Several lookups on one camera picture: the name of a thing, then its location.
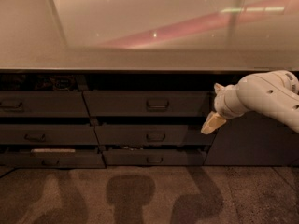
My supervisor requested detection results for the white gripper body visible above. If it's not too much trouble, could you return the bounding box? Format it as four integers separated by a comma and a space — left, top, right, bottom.
214, 85, 249, 119

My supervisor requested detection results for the dark drawer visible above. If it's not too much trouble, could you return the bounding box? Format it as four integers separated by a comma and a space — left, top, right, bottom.
95, 125, 215, 146
0, 125, 98, 145
103, 149, 206, 166
0, 149, 106, 169
0, 91, 88, 118
83, 91, 210, 117

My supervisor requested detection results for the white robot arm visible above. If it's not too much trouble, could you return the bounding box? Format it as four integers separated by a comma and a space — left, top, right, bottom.
201, 70, 299, 134

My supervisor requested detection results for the light flat item in drawer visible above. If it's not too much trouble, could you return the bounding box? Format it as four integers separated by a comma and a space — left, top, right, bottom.
31, 148, 76, 154

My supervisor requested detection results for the dark clutter in left drawer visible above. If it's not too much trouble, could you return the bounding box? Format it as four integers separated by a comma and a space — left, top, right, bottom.
0, 74, 78, 91

